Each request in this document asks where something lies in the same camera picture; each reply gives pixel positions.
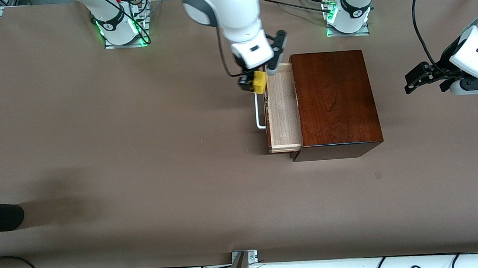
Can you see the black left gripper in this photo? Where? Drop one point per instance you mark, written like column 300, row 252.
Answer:
column 443, row 69

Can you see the aluminium corner bracket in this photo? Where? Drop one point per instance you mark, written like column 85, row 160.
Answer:
column 251, row 256

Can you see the dark brown wooden cabinet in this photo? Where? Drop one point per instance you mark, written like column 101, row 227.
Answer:
column 333, row 98

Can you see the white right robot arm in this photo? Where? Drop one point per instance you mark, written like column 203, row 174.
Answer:
column 230, row 8

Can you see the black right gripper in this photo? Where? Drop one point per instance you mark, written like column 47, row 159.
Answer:
column 244, row 82

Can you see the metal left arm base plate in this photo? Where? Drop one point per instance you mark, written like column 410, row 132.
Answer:
column 347, row 34

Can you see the yellow cube block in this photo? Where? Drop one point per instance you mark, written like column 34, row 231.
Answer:
column 259, row 82

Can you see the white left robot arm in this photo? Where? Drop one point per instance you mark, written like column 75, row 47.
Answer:
column 475, row 52

